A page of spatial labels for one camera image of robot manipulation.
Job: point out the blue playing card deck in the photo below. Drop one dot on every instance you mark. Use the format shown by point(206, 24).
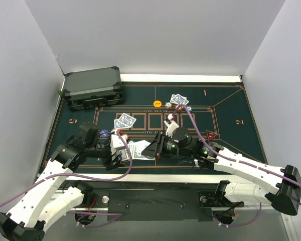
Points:
point(123, 155)

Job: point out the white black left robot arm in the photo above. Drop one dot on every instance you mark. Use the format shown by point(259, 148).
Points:
point(35, 213)

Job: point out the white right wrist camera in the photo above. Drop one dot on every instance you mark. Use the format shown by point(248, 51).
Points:
point(170, 124)

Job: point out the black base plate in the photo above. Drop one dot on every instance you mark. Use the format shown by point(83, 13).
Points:
point(130, 201)

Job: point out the dark green poker mat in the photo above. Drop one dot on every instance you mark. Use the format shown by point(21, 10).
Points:
point(220, 111)

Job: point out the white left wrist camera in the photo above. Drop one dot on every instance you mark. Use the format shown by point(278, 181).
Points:
point(117, 143)

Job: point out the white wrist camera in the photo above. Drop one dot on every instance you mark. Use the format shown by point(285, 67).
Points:
point(170, 124)
point(117, 143)

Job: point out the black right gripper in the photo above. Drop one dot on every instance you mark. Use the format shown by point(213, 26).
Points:
point(160, 144)

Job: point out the aluminium mounting rail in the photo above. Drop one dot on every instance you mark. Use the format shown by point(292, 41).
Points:
point(253, 221)

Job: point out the black aluminium poker case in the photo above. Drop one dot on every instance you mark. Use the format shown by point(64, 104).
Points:
point(93, 88)

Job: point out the orange dealer button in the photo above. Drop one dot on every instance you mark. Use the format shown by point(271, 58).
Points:
point(157, 103)

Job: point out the blue blind button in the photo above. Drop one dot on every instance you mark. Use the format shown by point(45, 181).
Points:
point(104, 133)

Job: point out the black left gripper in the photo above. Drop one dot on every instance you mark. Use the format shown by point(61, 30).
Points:
point(113, 162)

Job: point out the blue back playing card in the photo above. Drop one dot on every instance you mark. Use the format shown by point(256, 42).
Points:
point(136, 149)
point(119, 125)
point(172, 100)
point(127, 120)
point(181, 100)

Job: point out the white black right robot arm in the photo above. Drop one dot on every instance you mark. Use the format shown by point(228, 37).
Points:
point(279, 187)

